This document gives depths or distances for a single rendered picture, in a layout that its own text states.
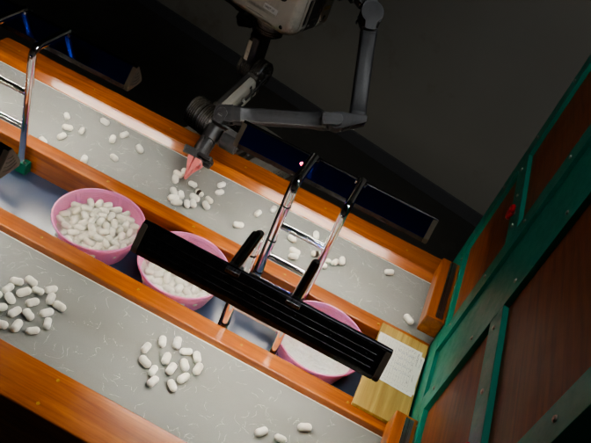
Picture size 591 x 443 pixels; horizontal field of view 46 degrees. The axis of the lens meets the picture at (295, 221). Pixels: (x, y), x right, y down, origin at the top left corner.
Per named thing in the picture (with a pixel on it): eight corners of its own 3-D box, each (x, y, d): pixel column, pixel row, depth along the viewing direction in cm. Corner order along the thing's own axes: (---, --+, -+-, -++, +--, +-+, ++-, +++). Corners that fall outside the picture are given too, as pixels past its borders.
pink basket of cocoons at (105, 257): (82, 199, 217) (86, 176, 211) (156, 238, 215) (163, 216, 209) (27, 245, 196) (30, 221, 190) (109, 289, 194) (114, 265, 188)
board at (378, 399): (381, 324, 206) (383, 322, 205) (426, 348, 204) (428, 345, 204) (350, 404, 180) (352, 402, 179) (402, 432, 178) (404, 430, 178)
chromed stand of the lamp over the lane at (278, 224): (265, 256, 225) (310, 147, 198) (319, 285, 223) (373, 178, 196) (241, 291, 210) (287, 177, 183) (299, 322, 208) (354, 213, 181)
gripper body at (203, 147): (209, 162, 227) (221, 143, 229) (182, 148, 228) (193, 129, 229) (211, 168, 233) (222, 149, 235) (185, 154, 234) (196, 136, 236)
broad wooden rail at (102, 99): (4, 79, 266) (7, 36, 255) (429, 300, 251) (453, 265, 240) (-18, 90, 256) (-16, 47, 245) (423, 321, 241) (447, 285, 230)
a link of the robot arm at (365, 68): (364, 137, 239) (368, 132, 229) (325, 132, 239) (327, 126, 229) (381, 12, 242) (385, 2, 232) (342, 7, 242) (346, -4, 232)
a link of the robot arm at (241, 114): (340, 118, 240) (343, 110, 229) (339, 134, 239) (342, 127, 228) (216, 109, 239) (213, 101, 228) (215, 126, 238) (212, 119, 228)
